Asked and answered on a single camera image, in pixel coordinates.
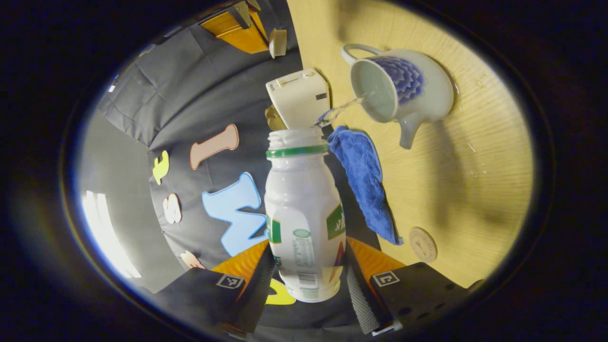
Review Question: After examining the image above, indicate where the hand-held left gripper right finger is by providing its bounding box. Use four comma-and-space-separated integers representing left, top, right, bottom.
346, 237, 475, 335

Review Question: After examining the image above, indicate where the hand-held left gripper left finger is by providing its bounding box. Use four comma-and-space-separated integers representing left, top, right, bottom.
152, 240, 276, 335

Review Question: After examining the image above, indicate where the white blue-flowered teacup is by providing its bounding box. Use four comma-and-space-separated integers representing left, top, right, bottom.
341, 44, 455, 150

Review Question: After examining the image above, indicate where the blue towel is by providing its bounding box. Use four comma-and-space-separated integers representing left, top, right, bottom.
327, 125, 403, 246

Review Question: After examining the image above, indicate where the round wooden coaster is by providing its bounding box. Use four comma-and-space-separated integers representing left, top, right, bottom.
409, 227, 438, 263

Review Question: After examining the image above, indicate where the white plastic water bottle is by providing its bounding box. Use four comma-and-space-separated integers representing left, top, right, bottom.
264, 127, 347, 303

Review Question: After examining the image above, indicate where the brown bread slice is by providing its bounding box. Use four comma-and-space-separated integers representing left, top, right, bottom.
265, 104, 288, 132

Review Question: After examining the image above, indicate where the white toaster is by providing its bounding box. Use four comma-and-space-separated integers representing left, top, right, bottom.
265, 68, 331, 130

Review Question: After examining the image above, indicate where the black backdrop cloth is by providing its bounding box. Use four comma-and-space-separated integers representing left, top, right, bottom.
97, 0, 380, 328

